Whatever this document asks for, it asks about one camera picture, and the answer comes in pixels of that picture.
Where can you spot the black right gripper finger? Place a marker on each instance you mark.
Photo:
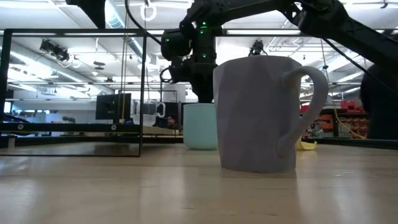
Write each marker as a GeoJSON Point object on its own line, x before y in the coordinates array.
{"type": "Point", "coordinates": [209, 93]}
{"type": "Point", "coordinates": [198, 93]}

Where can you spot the clear glass mug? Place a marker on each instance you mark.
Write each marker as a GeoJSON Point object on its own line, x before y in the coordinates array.
{"type": "Point", "coordinates": [155, 109]}

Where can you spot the small white cup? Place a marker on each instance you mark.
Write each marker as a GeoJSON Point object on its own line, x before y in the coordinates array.
{"type": "Point", "coordinates": [144, 120]}

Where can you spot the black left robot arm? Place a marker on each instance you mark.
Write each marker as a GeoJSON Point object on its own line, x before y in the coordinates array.
{"type": "Point", "coordinates": [91, 11]}

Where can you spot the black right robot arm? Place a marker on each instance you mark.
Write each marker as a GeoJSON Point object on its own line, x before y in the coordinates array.
{"type": "Point", "coordinates": [335, 28]}

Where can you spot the shelf with red bins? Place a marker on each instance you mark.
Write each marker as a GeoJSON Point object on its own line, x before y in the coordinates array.
{"type": "Point", "coordinates": [348, 119]}

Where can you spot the person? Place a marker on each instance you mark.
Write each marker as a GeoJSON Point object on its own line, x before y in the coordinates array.
{"type": "Point", "coordinates": [172, 122]}

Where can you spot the beige slanted board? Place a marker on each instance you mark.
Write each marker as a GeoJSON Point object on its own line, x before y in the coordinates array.
{"type": "Point", "coordinates": [157, 130]}

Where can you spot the black computer monitor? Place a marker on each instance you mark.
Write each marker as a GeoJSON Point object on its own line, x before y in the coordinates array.
{"type": "Point", "coordinates": [109, 107]}

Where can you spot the black metal shelf frame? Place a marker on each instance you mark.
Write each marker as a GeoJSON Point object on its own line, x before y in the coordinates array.
{"type": "Point", "coordinates": [142, 93]}

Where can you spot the black camera on beam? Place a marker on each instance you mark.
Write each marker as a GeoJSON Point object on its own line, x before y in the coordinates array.
{"type": "Point", "coordinates": [257, 48]}

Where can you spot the black overhead frame beam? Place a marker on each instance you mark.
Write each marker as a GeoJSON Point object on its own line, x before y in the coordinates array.
{"type": "Point", "coordinates": [264, 32]}

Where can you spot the black ceiling camera cluster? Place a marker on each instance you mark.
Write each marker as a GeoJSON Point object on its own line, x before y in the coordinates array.
{"type": "Point", "coordinates": [55, 50]}

